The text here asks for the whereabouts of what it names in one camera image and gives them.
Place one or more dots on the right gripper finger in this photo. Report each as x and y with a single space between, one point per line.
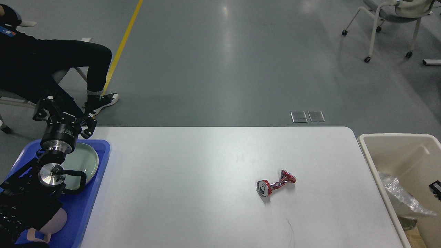
435 188

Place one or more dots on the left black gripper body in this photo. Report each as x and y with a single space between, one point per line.
60 137

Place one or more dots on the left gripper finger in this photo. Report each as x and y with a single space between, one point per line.
86 124
47 110

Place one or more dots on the mint green plate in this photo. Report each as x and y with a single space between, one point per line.
84 158

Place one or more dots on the brown paper bag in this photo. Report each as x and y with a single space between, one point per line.
414 238

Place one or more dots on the pink mug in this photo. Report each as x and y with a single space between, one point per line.
57 223

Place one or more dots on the crushed red soda can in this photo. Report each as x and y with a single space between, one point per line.
265 189

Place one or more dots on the foil tray with paper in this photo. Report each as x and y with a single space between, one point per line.
407 224

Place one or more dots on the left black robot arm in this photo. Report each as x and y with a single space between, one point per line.
29 197

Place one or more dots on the left white chair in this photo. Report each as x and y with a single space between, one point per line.
8 98

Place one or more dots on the beige plastic bin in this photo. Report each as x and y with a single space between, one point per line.
415 160

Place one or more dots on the seated person in black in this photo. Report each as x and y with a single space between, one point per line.
27 66

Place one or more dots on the blue plastic tray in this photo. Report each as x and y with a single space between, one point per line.
78 207

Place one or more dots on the white bar on floor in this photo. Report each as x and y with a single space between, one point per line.
431 62

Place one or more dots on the metal floor plate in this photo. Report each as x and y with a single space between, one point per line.
299 117
316 116

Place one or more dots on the grey office chair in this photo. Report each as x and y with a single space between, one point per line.
393 11

